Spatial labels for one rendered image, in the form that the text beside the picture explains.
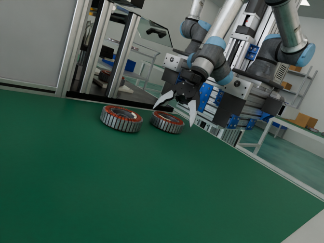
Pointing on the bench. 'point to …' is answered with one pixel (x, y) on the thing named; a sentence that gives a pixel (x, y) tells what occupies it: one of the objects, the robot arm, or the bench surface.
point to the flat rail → (121, 19)
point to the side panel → (39, 44)
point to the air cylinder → (77, 71)
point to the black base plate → (148, 101)
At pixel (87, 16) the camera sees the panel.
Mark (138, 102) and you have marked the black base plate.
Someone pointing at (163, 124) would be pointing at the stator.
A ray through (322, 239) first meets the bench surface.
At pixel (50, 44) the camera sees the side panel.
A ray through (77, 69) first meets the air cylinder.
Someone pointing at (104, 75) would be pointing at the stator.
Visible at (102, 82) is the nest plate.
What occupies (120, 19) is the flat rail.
